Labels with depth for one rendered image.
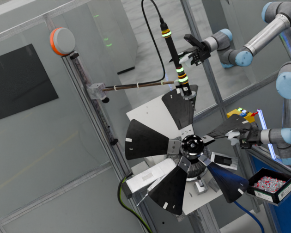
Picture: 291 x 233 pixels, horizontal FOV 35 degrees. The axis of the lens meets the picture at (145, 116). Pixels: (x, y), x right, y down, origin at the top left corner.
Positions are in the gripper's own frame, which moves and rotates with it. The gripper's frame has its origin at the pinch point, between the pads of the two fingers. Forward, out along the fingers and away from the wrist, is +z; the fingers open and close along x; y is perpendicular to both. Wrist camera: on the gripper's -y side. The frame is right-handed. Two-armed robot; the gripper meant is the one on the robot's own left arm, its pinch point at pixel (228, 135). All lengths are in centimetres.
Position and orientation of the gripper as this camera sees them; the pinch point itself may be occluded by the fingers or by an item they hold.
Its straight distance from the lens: 247.2
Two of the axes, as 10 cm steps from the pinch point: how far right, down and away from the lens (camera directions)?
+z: -7.9, 0.7, 6.1
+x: 4.1, 7.9, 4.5
